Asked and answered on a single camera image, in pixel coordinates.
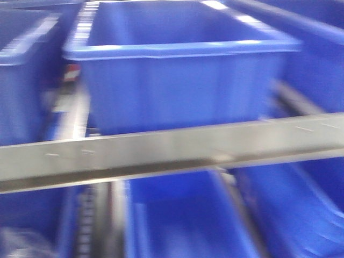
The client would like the blue plastic bin middle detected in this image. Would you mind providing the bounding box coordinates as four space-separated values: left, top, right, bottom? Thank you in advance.
63 1 301 135

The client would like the stainless steel shelf rack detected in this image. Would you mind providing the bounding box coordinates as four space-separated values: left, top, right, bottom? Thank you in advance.
1 83 343 257

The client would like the blue plastic bin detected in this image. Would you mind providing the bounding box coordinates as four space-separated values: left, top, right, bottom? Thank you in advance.
0 8 65 147
63 1 301 135
224 1 343 113

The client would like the blue plastic bin right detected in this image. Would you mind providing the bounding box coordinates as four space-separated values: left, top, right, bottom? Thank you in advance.
224 1 343 113

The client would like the blue bin lower right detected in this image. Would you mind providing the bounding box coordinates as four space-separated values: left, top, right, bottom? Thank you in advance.
232 158 343 257

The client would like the blue plastic bin left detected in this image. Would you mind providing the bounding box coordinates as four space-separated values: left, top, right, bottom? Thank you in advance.
0 8 65 147

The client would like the blue bin lower middle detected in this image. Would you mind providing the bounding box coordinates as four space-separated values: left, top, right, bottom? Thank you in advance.
125 170 259 257

